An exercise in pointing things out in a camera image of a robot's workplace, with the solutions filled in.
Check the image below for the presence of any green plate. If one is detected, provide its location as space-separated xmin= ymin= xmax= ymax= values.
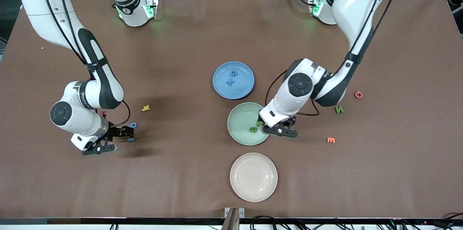
xmin=227 ymin=102 xmax=270 ymax=146

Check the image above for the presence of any blue plate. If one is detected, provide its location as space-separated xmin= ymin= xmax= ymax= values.
xmin=213 ymin=61 xmax=255 ymax=100

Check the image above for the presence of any beige plate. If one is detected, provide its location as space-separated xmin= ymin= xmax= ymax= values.
xmin=230 ymin=153 xmax=278 ymax=202

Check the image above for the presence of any brown table cover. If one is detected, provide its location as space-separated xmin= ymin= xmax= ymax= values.
xmin=0 ymin=0 xmax=463 ymax=220

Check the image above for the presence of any black camera cable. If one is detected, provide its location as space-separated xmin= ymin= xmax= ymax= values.
xmin=265 ymin=0 xmax=398 ymax=116
xmin=38 ymin=0 xmax=131 ymax=127

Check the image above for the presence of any black looped floor cable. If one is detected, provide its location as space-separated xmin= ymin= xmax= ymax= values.
xmin=250 ymin=216 xmax=290 ymax=230

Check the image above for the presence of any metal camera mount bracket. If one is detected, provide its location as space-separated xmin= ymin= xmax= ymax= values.
xmin=224 ymin=206 xmax=246 ymax=230

